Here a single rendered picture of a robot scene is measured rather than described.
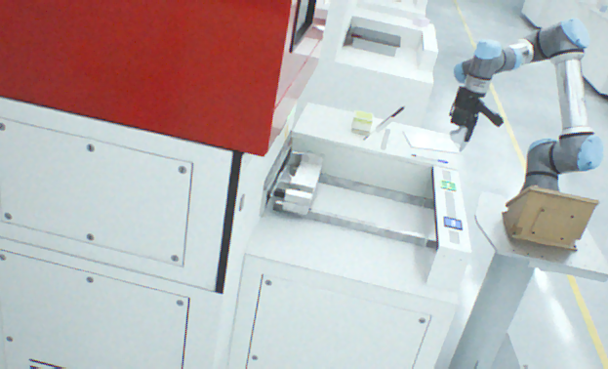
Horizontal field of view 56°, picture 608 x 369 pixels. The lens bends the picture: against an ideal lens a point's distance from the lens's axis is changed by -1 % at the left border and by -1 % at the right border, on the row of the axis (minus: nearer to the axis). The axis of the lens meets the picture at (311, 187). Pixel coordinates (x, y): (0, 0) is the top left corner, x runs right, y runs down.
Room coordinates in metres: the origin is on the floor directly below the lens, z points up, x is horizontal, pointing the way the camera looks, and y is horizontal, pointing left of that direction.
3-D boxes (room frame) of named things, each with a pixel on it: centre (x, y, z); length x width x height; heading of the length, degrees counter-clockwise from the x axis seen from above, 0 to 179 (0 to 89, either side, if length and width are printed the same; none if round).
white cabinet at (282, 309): (1.84, -0.20, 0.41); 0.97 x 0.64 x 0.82; 176
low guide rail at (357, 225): (1.64, -0.14, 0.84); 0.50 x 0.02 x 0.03; 86
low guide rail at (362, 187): (1.91, -0.16, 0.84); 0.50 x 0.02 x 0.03; 86
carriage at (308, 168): (1.79, 0.02, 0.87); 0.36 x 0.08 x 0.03; 176
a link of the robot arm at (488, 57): (1.80, -0.44, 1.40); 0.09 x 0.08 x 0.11; 132
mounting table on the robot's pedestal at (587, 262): (1.91, -0.84, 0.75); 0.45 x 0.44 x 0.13; 89
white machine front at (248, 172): (1.59, 0.15, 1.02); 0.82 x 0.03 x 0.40; 176
